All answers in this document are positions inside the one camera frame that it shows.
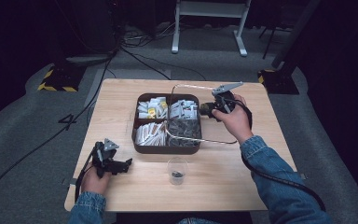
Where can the pile of white printed packets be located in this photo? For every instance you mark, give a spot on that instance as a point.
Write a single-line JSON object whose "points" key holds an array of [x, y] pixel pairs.
{"points": [[184, 109]]}

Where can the pile of dark grey sachets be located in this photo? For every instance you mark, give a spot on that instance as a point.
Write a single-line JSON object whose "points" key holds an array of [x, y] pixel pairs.
{"points": [[184, 132]]}

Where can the clear plastic cup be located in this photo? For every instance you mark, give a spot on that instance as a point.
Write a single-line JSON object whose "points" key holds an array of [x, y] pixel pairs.
{"points": [[177, 166]]}

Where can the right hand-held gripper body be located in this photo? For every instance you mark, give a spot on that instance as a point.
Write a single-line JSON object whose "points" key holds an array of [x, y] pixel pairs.
{"points": [[222, 101]]}

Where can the brown compartment tray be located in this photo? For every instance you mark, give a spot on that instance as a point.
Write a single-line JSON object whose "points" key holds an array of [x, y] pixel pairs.
{"points": [[167, 150]]}

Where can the black yellow striped stand base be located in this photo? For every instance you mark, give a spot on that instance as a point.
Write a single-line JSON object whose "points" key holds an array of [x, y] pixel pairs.
{"points": [[60, 81], [278, 82]]}

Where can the pile of white brown sticks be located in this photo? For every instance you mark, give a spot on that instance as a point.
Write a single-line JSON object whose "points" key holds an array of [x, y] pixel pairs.
{"points": [[150, 133]]}

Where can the white metal desk frame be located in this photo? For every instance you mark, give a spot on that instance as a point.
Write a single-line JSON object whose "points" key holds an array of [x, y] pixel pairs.
{"points": [[209, 9]]}

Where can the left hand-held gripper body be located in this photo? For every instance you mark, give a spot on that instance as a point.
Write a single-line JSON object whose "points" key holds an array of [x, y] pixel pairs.
{"points": [[104, 157]]}

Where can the person's left hand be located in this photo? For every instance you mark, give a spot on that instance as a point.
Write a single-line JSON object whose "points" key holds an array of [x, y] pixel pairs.
{"points": [[94, 183]]}

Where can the dark grey packet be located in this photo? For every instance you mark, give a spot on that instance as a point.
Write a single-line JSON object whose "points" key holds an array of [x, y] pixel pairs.
{"points": [[177, 174]]}

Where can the person's right hand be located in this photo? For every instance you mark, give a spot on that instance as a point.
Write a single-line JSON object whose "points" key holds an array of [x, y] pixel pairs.
{"points": [[234, 123]]}

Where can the pile of white yellow packets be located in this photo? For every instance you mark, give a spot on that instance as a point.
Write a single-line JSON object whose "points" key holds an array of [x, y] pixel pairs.
{"points": [[152, 108]]}

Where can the person's denim leg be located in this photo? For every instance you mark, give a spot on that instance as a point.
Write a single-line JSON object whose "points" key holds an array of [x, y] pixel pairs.
{"points": [[199, 221]]}

